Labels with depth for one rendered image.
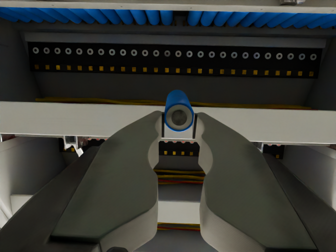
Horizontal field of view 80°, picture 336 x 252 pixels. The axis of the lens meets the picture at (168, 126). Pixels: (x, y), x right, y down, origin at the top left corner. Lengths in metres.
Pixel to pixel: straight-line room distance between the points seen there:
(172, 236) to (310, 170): 0.40
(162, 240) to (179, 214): 0.25
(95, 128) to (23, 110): 0.10
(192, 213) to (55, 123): 0.28
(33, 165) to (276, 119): 0.49
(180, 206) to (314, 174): 0.29
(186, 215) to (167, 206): 0.04
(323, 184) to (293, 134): 0.21
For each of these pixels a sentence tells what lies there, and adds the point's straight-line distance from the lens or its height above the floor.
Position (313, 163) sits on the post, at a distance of 0.53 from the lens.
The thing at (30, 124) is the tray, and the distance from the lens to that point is 0.34.
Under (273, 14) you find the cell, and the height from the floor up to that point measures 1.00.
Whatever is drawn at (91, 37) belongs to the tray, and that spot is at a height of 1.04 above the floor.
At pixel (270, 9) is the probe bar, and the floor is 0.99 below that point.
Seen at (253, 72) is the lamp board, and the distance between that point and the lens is 0.42.
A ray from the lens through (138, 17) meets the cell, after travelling 0.33.
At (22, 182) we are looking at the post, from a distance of 0.53.
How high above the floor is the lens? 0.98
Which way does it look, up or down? 33 degrees up
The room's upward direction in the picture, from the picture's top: 179 degrees counter-clockwise
